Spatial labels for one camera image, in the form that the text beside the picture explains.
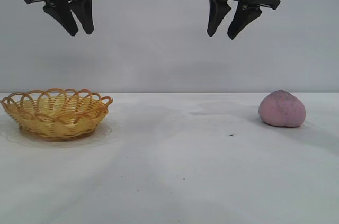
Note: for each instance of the pink peach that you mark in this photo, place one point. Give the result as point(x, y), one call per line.
point(282, 110)

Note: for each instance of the yellow woven wicker basket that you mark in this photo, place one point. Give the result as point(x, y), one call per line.
point(58, 120)

